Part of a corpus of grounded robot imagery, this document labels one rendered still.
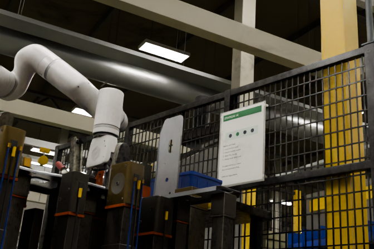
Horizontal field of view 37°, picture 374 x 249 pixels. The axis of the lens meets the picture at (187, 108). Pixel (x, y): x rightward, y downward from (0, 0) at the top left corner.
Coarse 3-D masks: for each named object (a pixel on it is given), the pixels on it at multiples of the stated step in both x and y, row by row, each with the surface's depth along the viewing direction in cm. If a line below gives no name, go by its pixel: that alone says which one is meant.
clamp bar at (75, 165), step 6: (72, 138) 189; (78, 138) 187; (84, 138) 188; (72, 144) 188; (78, 144) 190; (72, 150) 187; (78, 150) 189; (72, 156) 185; (78, 156) 188; (72, 162) 184; (78, 162) 187; (72, 168) 183; (78, 168) 186
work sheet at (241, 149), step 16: (224, 112) 222; (240, 112) 216; (256, 112) 210; (224, 128) 219; (240, 128) 213; (256, 128) 207; (224, 144) 216; (240, 144) 210; (256, 144) 205; (224, 160) 214; (240, 160) 208; (256, 160) 202; (224, 176) 211; (240, 176) 205; (256, 176) 200
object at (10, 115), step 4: (0, 112) 139; (4, 112) 138; (8, 112) 138; (0, 116) 137; (4, 116) 138; (8, 116) 138; (12, 116) 139; (0, 120) 137; (4, 120) 138; (8, 120) 138; (12, 120) 139; (0, 124) 137; (4, 124) 138; (8, 124) 138
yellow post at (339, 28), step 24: (336, 0) 204; (336, 24) 200; (336, 48) 197; (336, 72) 194; (360, 120) 190; (336, 144) 184; (360, 144) 186; (336, 192) 179; (360, 192) 179; (336, 216) 176; (360, 216) 175; (336, 240) 173; (360, 240) 172
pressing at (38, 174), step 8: (24, 168) 145; (32, 176) 155; (40, 176) 155; (48, 176) 154; (56, 176) 149; (32, 184) 164; (40, 184) 163; (48, 184) 162; (56, 184) 162; (88, 184) 155; (40, 192) 169; (48, 192) 171; (96, 192) 168; (104, 192) 167
